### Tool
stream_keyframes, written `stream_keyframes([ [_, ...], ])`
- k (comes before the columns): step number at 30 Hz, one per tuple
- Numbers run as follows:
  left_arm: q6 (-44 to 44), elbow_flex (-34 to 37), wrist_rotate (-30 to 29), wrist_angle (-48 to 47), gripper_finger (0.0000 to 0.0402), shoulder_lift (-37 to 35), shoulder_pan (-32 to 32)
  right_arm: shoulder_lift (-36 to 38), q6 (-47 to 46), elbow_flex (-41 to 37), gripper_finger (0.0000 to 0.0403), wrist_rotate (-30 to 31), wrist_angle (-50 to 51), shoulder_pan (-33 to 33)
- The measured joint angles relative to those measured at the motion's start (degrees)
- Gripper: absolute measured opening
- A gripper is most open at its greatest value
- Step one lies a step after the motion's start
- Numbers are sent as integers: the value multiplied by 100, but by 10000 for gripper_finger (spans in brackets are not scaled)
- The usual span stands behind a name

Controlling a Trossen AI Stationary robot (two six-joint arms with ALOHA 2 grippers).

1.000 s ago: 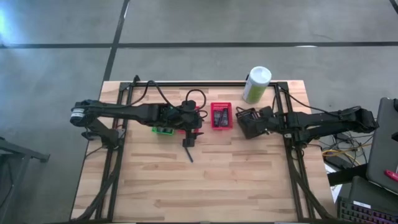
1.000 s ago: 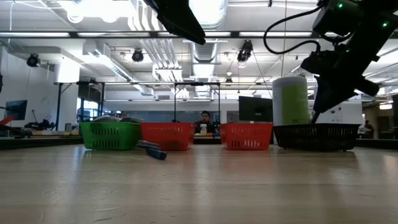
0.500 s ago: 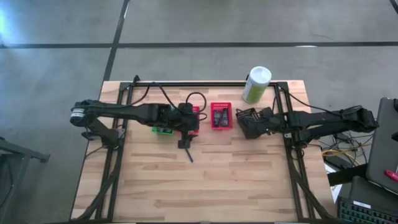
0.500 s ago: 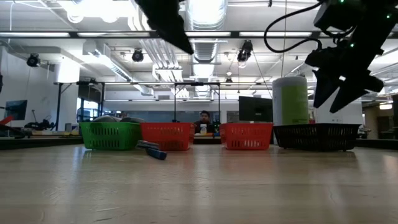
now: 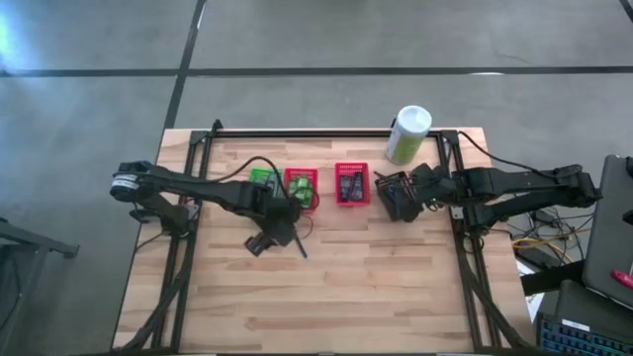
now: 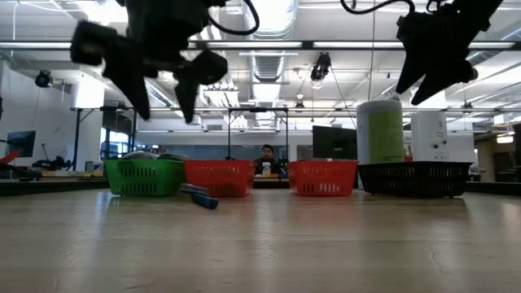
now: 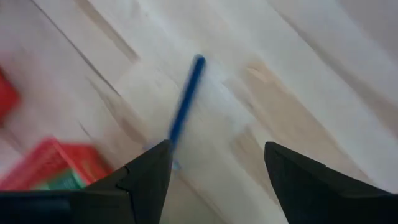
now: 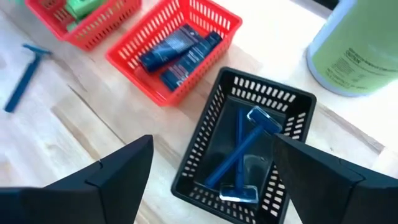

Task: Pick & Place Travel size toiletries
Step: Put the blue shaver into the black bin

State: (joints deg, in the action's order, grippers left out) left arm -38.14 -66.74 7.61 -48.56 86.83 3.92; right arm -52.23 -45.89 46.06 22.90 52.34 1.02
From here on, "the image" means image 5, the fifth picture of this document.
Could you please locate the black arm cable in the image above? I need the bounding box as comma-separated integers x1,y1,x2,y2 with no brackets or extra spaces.
212,155,294,200
457,131,563,174

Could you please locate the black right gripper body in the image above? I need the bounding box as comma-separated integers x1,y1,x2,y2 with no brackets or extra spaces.
409,163,451,209

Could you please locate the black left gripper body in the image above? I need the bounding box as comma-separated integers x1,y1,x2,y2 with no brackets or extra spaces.
254,185,303,246

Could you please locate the black box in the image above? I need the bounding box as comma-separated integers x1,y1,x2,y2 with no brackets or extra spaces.
519,259,586,297

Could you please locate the yellow cable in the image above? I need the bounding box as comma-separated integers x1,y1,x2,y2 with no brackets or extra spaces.
511,236,565,251

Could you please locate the red plastic basket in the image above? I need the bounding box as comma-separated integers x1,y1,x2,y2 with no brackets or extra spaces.
334,161,372,208
282,167,319,213

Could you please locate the keyboard with blue keys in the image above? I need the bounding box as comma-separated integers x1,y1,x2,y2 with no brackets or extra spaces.
536,311,633,356

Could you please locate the white green wipes canister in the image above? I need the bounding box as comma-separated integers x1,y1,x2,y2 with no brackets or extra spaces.
385,104,433,166

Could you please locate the black side stand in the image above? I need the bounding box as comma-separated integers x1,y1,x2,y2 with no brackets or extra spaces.
0,217,80,356

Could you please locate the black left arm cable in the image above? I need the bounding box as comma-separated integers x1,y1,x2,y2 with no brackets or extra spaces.
212,155,294,200

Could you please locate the green plastic basket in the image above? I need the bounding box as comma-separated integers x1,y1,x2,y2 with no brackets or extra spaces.
247,167,284,200

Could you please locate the black table frame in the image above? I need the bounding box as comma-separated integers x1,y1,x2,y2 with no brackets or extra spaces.
114,118,533,355

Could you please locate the red tool handle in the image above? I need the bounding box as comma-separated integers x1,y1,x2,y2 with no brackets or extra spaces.
611,269,633,291

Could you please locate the grey laptop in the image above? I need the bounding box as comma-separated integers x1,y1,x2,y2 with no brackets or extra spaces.
582,153,633,309

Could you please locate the black plastic basket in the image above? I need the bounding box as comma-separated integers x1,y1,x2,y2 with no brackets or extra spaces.
374,170,422,223

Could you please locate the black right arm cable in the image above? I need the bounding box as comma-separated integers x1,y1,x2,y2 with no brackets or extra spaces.
457,131,563,174

